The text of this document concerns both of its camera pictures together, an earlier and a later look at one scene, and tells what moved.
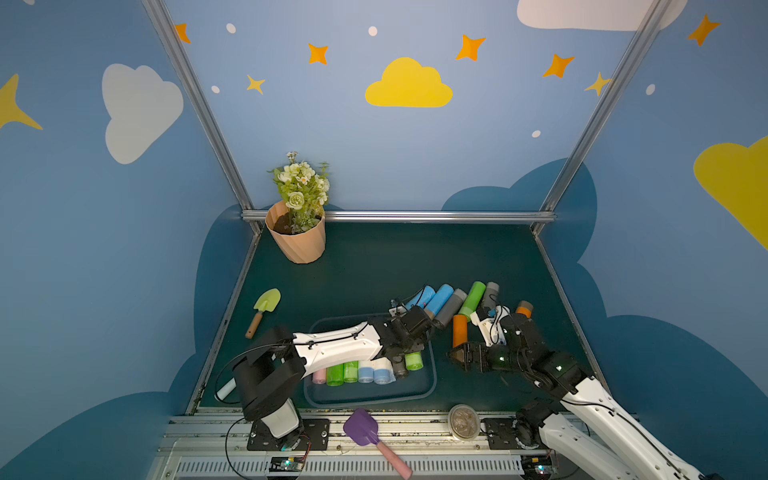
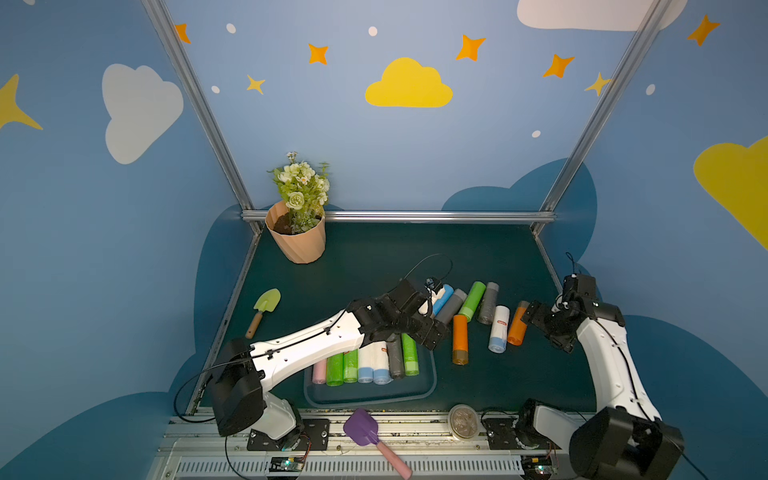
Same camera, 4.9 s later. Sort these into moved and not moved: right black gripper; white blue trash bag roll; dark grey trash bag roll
Moved: right black gripper
Not moved: dark grey trash bag roll; white blue trash bag roll
